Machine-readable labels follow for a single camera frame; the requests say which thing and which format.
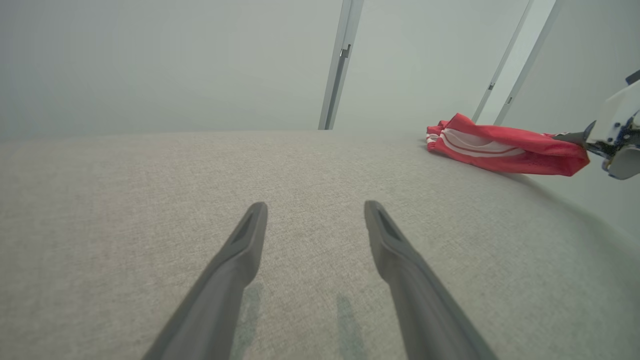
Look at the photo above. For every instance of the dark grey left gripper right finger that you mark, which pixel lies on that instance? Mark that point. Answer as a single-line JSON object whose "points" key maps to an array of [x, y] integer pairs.
{"points": [[425, 315]]}

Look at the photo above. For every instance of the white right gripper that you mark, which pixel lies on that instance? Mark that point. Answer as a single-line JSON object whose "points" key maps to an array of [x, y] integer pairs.
{"points": [[617, 120]]}

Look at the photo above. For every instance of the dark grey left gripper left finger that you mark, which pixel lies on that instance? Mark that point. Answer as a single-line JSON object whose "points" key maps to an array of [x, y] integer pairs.
{"points": [[215, 310]]}

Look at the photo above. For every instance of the red shirt with white sleeves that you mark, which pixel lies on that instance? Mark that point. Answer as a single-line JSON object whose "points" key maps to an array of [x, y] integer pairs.
{"points": [[525, 155]]}

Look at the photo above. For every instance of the grey fabric sofa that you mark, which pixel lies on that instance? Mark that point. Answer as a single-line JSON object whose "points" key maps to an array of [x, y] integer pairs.
{"points": [[150, 175]]}

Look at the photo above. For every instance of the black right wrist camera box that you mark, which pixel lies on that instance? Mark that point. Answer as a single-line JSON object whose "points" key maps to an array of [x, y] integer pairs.
{"points": [[634, 77]]}

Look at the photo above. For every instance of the grey partition frame post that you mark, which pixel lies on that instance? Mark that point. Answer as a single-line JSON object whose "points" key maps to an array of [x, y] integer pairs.
{"points": [[356, 15], [330, 90]]}

